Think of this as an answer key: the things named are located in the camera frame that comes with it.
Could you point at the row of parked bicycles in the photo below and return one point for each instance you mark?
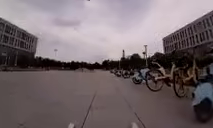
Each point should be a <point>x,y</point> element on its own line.
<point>157,78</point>

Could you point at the pale blue scooter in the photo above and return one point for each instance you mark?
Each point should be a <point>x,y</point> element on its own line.
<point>204,95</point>

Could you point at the robot's own part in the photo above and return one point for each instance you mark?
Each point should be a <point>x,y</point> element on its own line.
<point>134,125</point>
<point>71,125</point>

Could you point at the lamp pole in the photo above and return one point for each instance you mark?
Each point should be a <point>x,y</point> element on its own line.
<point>55,54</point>
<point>145,55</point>

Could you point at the pale building with window grid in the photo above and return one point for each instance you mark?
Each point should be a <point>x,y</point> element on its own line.
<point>194,35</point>

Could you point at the grey building with window rows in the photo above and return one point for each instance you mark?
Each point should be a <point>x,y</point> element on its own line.
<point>10,40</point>

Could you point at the row of dark trees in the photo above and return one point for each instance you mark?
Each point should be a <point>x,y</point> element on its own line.
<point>77,64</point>

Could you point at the thin dark tower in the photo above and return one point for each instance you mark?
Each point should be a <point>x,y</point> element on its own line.
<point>123,55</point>

